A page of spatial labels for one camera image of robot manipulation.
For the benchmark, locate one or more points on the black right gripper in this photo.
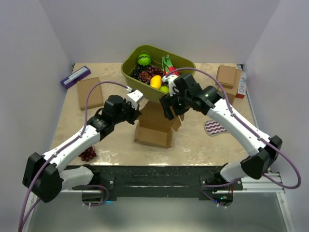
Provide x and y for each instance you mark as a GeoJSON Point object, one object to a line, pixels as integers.
{"type": "Point", "coordinates": [168, 101]}

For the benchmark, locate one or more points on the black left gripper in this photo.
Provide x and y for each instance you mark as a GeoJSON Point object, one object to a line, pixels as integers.
{"type": "Point", "coordinates": [135, 113]}

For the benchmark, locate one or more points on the purple black striped cloth pad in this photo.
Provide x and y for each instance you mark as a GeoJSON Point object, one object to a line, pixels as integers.
{"type": "Point", "coordinates": [213, 128]}

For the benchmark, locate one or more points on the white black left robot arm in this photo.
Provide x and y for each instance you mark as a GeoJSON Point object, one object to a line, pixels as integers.
{"type": "Point", "coordinates": [46, 175]}

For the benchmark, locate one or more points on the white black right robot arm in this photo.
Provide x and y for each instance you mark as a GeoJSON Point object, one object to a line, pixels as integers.
{"type": "Point", "coordinates": [259, 146]}

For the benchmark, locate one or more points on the purple white small box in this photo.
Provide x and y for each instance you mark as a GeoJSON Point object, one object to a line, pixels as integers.
{"type": "Point", "coordinates": [74, 77]}

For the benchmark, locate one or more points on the white red box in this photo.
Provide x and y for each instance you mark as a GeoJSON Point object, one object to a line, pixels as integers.
{"type": "Point", "coordinates": [241, 92]}

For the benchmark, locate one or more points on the green toy lime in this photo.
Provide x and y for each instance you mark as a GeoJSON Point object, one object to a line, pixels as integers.
{"type": "Point", "coordinates": [164, 89]}

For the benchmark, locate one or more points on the red toy dragon fruit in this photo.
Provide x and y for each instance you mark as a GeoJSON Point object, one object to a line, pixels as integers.
{"type": "Point", "coordinates": [169, 66]}

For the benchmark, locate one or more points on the yellow toy mango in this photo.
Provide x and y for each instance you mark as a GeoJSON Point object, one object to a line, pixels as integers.
{"type": "Point", "coordinates": [156, 81]}

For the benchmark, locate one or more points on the dark blue toy grapes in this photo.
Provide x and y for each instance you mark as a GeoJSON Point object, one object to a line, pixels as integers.
{"type": "Point", "coordinates": [136, 72]}

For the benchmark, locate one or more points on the stacked brown cardboard boxes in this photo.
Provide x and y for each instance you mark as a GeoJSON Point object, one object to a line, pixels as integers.
{"type": "Point", "coordinates": [229, 78]}

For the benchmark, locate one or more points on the dark red toy grapes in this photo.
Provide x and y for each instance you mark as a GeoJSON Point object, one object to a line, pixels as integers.
{"type": "Point", "coordinates": [148, 72]}

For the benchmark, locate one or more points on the red grapes on table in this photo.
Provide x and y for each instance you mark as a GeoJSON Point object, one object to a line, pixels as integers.
{"type": "Point", "coordinates": [88, 154]}

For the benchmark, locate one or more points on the olive green plastic basin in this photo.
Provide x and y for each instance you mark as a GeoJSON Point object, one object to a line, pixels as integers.
{"type": "Point", "coordinates": [156, 55]}

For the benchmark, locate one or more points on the green toy watermelon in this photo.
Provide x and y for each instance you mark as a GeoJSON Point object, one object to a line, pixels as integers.
{"type": "Point", "coordinates": [144, 59]}

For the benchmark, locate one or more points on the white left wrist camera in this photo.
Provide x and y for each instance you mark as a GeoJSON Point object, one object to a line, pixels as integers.
{"type": "Point", "coordinates": [134, 98]}

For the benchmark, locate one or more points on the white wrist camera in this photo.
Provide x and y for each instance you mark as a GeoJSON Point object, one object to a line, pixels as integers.
{"type": "Point", "coordinates": [134, 98]}
{"type": "Point", "coordinates": [169, 79]}

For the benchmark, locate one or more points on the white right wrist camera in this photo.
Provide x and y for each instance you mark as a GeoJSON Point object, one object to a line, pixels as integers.
{"type": "Point", "coordinates": [169, 79]}

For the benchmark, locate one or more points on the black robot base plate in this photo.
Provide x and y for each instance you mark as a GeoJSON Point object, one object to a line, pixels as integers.
{"type": "Point", "coordinates": [113, 182]}

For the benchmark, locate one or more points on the aluminium frame rail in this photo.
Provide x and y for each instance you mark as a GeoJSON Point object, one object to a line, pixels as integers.
{"type": "Point", "coordinates": [263, 185]}

